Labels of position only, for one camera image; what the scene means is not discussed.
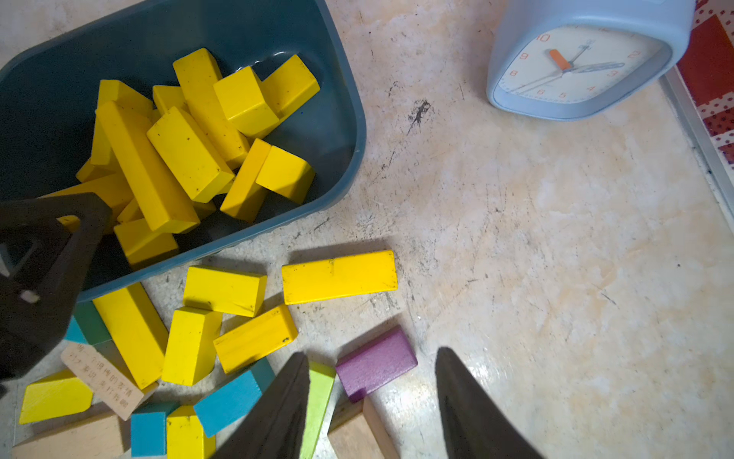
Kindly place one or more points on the yellow angled block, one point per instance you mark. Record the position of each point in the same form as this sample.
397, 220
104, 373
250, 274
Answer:
137, 330

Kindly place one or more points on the light green block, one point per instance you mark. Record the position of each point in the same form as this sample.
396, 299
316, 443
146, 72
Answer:
322, 380

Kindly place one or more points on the long yellow block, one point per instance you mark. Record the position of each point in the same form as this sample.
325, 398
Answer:
363, 274
164, 204

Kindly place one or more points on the purple block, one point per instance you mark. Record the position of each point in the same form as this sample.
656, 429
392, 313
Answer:
375, 364

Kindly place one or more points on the light blue alarm clock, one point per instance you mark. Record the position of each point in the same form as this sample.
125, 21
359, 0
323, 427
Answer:
570, 60

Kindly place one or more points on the yellow block pile centre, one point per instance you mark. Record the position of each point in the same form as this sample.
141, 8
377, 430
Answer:
223, 321

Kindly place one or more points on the yellow rectangular block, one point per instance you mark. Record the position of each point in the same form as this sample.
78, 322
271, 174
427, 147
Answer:
286, 174

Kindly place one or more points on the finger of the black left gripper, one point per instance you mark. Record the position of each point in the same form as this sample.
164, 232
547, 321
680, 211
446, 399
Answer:
39, 295

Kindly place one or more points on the long yellow block by bin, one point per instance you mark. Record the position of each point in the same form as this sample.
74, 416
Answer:
363, 274

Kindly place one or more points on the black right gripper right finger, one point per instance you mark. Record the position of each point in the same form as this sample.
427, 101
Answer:
473, 426

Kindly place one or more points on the printed natural wood block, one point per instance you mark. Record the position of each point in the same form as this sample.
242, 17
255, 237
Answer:
108, 379

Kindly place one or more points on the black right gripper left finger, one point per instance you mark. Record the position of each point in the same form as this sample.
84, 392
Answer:
275, 426

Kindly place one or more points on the brown wooden block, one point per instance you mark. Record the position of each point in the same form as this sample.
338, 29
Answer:
357, 431

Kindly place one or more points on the dark teal plastic bin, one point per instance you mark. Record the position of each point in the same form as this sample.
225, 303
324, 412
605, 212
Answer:
49, 95

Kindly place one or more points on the small teal block centre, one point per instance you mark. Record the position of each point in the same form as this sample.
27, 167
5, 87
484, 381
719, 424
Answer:
235, 399

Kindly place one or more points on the large yellow block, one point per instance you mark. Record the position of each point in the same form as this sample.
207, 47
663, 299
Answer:
197, 73

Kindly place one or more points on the yellow bar block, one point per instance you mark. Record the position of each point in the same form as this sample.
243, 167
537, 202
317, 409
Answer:
245, 105

